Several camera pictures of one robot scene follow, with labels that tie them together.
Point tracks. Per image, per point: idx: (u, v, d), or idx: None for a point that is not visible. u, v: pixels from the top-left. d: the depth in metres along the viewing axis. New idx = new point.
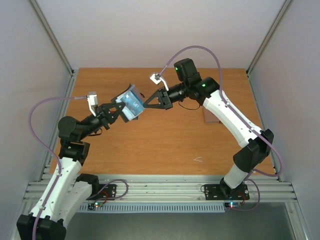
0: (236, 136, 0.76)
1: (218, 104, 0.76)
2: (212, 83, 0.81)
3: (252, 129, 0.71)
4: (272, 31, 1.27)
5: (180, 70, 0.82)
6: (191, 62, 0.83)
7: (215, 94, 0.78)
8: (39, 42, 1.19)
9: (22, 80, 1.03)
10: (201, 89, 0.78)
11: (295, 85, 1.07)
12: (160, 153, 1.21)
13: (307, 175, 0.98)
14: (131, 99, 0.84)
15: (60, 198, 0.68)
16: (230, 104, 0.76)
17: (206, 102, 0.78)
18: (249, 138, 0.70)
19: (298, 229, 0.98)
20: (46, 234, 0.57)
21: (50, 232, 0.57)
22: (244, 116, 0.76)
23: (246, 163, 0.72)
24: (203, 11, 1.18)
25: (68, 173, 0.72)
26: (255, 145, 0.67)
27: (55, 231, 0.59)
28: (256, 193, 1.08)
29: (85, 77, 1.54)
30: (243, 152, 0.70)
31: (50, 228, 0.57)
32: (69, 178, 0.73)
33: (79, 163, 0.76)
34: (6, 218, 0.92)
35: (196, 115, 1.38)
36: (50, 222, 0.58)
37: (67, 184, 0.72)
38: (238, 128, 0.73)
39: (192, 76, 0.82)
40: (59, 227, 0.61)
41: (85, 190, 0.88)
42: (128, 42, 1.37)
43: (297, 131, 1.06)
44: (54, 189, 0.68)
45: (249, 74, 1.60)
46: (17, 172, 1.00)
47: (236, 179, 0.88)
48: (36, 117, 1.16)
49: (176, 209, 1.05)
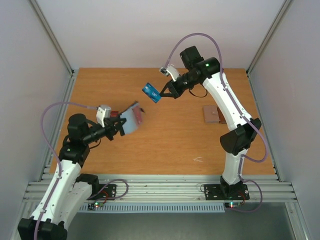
0: (226, 119, 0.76)
1: (217, 86, 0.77)
2: (216, 63, 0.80)
3: (243, 115, 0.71)
4: (272, 31, 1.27)
5: (183, 56, 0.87)
6: (194, 48, 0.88)
7: (216, 76, 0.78)
8: (40, 42, 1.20)
9: (22, 79, 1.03)
10: (203, 67, 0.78)
11: (296, 84, 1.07)
12: (160, 153, 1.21)
13: (307, 175, 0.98)
14: (150, 90, 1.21)
15: (61, 200, 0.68)
16: (228, 89, 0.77)
17: (205, 82, 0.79)
18: (238, 123, 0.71)
19: (297, 229, 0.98)
20: (48, 236, 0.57)
21: (52, 234, 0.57)
22: (239, 102, 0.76)
23: (230, 145, 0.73)
24: (203, 11, 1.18)
25: (68, 175, 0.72)
26: (242, 131, 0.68)
27: (56, 234, 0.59)
28: (256, 193, 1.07)
29: (85, 77, 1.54)
30: (231, 134, 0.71)
31: (51, 230, 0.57)
32: (70, 179, 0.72)
33: (79, 164, 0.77)
34: (6, 218, 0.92)
35: (196, 115, 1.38)
36: (51, 224, 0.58)
37: (67, 186, 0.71)
38: (230, 112, 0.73)
39: (195, 59, 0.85)
40: (60, 229, 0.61)
41: (86, 190, 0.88)
42: (128, 42, 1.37)
43: (297, 132, 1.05)
44: (54, 191, 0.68)
45: (248, 74, 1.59)
46: (17, 172, 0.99)
47: (230, 170, 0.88)
48: (35, 116, 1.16)
49: (176, 209, 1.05)
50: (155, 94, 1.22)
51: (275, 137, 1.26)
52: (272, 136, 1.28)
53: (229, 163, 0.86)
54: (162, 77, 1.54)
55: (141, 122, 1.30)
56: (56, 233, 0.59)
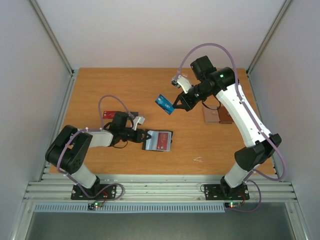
0: (243, 134, 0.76)
1: (233, 99, 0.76)
2: (230, 74, 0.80)
3: (261, 131, 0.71)
4: (272, 32, 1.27)
5: (195, 67, 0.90)
6: (206, 59, 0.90)
7: (231, 88, 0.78)
8: (39, 41, 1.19)
9: (22, 79, 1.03)
10: (217, 78, 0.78)
11: (296, 84, 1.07)
12: (160, 153, 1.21)
13: (307, 175, 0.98)
14: (163, 102, 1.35)
15: (95, 138, 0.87)
16: (245, 102, 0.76)
17: (220, 94, 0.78)
18: (256, 140, 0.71)
19: (297, 229, 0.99)
20: (83, 139, 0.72)
21: (84, 142, 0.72)
22: (256, 116, 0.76)
23: (247, 162, 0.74)
24: (203, 11, 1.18)
25: (106, 133, 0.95)
26: (261, 148, 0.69)
27: (83, 149, 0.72)
28: (256, 193, 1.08)
29: (85, 77, 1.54)
30: (248, 151, 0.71)
31: (86, 140, 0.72)
32: (104, 137, 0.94)
33: (110, 138, 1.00)
34: (6, 218, 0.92)
35: (196, 115, 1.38)
36: (90, 135, 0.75)
37: (101, 138, 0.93)
38: (247, 127, 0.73)
39: (208, 70, 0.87)
40: (85, 150, 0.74)
41: (92, 178, 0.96)
42: (129, 42, 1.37)
43: (298, 131, 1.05)
44: (95, 131, 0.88)
45: (249, 74, 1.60)
46: (17, 172, 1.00)
47: (233, 173, 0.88)
48: (35, 116, 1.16)
49: (176, 209, 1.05)
50: (168, 106, 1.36)
51: None
52: None
53: (234, 168, 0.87)
54: (162, 77, 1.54)
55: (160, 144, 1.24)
56: (83, 148, 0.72)
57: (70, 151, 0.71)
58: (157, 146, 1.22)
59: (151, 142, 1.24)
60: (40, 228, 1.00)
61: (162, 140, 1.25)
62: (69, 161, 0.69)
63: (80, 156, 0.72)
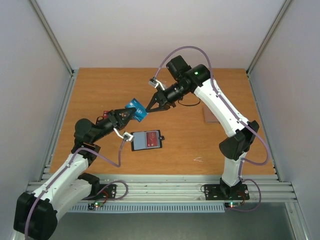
0: (223, 126, 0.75)
1: (209, 94, 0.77)
2: (205, 71, 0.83)
3: (240, 120, 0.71)
4: (272, 31, 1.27)
5: (171, 67, 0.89)
6: (180, 58, 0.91)
7: (207, 83, 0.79)
8: (40, 42, 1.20)
9: (21, 80, 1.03)
10: (192, 76, 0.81)
11: (296, 84, 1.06)
12: (160, 154, 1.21)
13: (307, 176, 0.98)
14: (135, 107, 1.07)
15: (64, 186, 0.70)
16: (221, 94, 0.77)
17: (197, 90, 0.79)
18: (236, 129, 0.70)
19: (297, 229, 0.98)
20: (41, 215, 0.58)
21: (44, 216, 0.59)
22: (234, 108, 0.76)
23: (231, 151, 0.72)
24: (204, 11, 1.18)
25: (76, 166, 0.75)
26: (242, 136, 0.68)
27: (48, 220, 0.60)
28: (255, 193, 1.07)
29: (85, 77, 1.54)
30: (229, 140, 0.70)
31: (46, 212, 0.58)
32: (75, 171, 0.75)
33: (86, 162, 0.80)
34: (7, 218, 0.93)
35: (196, 115, 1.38)
36: (48, 205, 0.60)
37: (72, 176, 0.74)
38: (226, 118, 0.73)
39: (183, 69, 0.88)
40: (53, 217, 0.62)
41: (84, 188, 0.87)
42: (129, 42, 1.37)
43: (297, 132, 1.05)
44: (61, 176, 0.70)
45: (249, 74, 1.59)
46: (17, 173, 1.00)
47: (230, 171, 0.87)
48: (35, 116, 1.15)
49: (176, 209, 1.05)
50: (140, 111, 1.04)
51: (274, 137, 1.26)
52: (272, 136, 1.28)
53: (230, 167, 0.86)
54: (161, 76, 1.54)
55: (151, 144, 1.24)
56: (47, 218, 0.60)
57: (37, 226, 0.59)
58: (147, 144, 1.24)
59: (140, 141, 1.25)
60: None
61: (151, 138, 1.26)
62: (38, 235, 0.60)
63: (47, 228, 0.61)
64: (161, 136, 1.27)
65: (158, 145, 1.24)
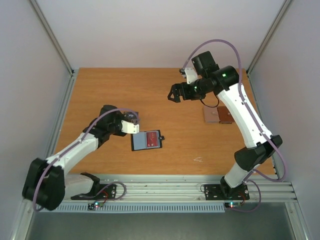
0: (244, 135, 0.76)
1: (235, 100, 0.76)
2: (233, 74, 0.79)
3: (263, 132, 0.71)
4: (272, 31, 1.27)
5: (197, 63, 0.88)
6: (208, 54, 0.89)
7: (234, 87, 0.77)
8: (39, 41, 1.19)
9: (22, 80, 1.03)
10: (219, 77, 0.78)
11: (295, 84, 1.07)
12: (160, 153, 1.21)
13: (308, 176, 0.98)
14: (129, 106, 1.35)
15: (74, 159, 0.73)
16: (247, 102, 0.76)
17: (222, 94, 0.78)
18: (258, 141, 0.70)
19: (297, 229, 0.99)
20: (53, 180, 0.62)
21: (56, 180, 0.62)
22: (258, 117, 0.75)
23: (246, 162, 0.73)
24: (204, 11, 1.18)
25: (88, 143, 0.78)
26: (262, 150, 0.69)
27: (57, 187, 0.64)
28: (256, 193, 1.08)
29: (85, 77, 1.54)
30: (248, 152, 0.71)
31: (58, 177, 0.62)
32: (86, 146, 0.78)
33: (95, 144, 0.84)
34: (7, 218, 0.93)
35: (196, 115, 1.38)
36: (61, 171, 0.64)
37: (81, 152, 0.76)
38: (249, 128, 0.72)
39: (210, 67, 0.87)
40: (61, 185, 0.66)
41: (87, 182, 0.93)
42: (128, 42, 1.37)
43: (298, 131, 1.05)
44: (73, 149, 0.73)
45: (248, 74, 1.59)
46: (17, 173, 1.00)
47: (233, 174, 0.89)
48: (34, 116, 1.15)
49: (176, 209, 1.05)
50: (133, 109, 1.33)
51: None
52: None
53: (234, 168, 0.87)
54: (161, 76, 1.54)
55: (150, 144, 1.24)
56: (57, 184, 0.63)
57: (46, 191, 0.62)
58: (147, 144, 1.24)
59: (140, 141, 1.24)
60: (40, 228, 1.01)
61: (151, 138, 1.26)
62: (44, 201, 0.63)
63: (55, 193, 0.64)
64: (161, 136, 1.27)
65: (158, 145, 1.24)
